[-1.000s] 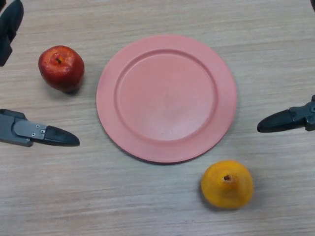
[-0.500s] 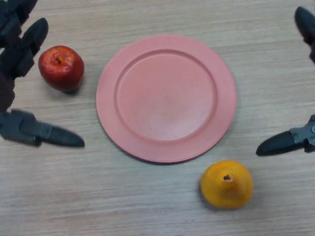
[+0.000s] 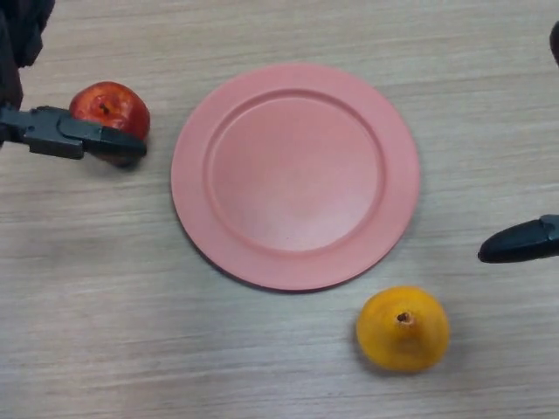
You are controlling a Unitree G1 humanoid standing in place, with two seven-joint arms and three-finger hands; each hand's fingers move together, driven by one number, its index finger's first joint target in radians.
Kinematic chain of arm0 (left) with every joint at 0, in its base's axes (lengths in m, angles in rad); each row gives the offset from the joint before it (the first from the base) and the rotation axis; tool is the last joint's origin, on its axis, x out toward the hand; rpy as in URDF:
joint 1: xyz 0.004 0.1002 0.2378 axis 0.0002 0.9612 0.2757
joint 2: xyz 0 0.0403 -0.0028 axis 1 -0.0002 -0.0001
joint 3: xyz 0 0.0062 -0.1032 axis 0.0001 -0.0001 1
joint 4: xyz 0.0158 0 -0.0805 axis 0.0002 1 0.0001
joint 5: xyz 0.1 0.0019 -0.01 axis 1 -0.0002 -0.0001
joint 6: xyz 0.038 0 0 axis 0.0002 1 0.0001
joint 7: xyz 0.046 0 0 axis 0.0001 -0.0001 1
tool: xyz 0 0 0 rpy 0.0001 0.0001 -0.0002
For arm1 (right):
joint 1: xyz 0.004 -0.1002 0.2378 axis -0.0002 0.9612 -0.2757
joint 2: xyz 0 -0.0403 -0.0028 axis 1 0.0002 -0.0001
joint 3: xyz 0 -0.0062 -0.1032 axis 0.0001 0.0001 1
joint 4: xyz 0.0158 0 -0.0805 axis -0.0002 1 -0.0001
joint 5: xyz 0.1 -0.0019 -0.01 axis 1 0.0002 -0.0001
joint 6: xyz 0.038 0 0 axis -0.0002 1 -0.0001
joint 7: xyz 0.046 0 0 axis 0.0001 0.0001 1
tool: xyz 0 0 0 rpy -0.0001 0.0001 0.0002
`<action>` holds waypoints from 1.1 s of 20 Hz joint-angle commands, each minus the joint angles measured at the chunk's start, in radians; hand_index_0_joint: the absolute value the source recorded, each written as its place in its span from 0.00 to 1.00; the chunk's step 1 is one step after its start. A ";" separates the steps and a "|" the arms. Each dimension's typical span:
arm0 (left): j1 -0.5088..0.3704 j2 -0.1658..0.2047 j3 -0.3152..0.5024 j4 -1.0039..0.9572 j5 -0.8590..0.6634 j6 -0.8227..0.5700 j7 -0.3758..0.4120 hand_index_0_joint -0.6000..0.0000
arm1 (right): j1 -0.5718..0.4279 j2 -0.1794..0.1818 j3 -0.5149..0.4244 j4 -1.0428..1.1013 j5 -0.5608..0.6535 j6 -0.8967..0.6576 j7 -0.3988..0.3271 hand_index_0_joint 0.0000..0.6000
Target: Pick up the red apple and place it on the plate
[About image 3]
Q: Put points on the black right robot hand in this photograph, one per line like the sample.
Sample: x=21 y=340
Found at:
x=519 y=244

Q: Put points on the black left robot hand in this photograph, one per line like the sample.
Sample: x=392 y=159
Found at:
x=52 y=131

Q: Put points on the red apple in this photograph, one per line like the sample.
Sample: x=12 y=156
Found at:
x=113 y=107

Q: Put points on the pink round plate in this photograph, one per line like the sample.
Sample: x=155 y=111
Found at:
x=295 y=176

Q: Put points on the yellow pear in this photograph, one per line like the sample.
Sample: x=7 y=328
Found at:
x=404 y=336

